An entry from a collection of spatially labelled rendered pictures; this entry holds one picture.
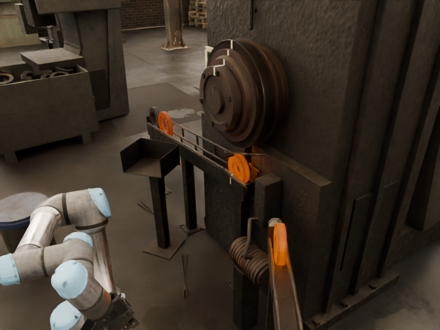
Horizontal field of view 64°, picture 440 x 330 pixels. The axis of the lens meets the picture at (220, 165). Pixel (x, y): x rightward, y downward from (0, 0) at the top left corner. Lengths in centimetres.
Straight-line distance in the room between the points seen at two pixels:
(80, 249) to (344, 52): 100
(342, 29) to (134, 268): 175
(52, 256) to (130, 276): 133
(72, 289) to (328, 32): 109
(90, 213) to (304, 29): 101
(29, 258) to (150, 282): 130
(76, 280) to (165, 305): 125
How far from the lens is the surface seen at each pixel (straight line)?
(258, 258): 156
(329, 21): 133
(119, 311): 103
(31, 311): 231
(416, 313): 227
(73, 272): 90
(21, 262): 101
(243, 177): 171
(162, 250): 240
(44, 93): 375
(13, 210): 232
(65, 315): 148
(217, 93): 150
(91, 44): 429
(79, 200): 133
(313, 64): 139
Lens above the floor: 161
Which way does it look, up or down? 29 degrees down
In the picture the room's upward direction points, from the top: 1 degrees counter-clockwise
